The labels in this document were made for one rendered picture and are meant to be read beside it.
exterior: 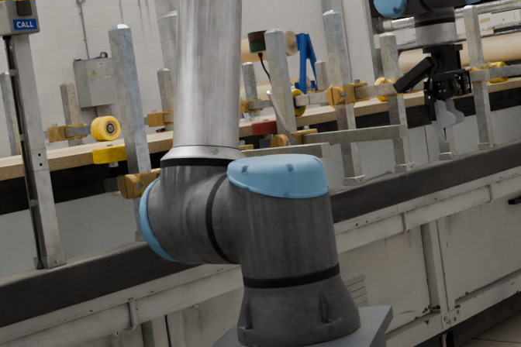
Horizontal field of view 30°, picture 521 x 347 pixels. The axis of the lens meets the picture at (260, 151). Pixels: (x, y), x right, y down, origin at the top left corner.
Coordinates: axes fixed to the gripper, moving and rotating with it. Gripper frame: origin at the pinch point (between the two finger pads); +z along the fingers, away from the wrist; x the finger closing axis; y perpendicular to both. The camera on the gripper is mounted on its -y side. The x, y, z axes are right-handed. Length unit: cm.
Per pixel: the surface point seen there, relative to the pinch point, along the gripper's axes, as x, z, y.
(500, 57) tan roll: 229, -19, -97
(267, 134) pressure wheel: -1.9, -4.6, -49.2
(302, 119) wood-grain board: 26, -7, -59
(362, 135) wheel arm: -1.0, -1.9, -20.7
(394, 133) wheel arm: -1.1, -1.5, -11.7
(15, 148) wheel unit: -8, -9, -150
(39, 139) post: -79, -12, -41
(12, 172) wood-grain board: -72, -6, -61
